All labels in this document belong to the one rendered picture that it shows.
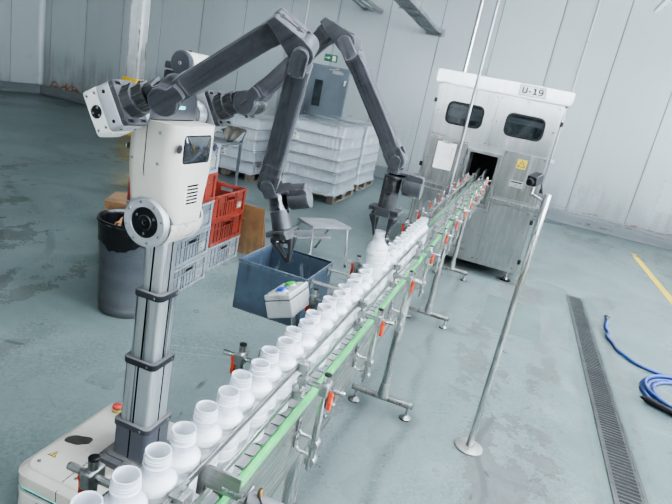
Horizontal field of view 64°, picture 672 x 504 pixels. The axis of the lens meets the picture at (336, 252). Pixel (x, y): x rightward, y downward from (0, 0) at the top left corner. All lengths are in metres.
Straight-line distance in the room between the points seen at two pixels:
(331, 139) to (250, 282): 6.02
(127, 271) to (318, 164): 5.04
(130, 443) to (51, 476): 0.27
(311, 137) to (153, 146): 6.64
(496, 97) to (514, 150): 0.59
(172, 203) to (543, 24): 10.56
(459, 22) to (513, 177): 6.22
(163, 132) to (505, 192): 4.92
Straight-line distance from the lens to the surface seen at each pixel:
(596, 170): 11.75
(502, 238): 6.26
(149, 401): 2.03
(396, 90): 11.98
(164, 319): 1.92
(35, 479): 2.24
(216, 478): 0.94
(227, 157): 8.99
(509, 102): 6.15
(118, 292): 3.73
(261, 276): 2.23
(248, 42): 1.36
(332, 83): 12.34
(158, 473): 0.84
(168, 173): 1.67
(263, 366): 1.08
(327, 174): 8.19
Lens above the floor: 1.68
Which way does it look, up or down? 17 degrees down
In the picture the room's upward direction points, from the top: 12 degrees clockwise
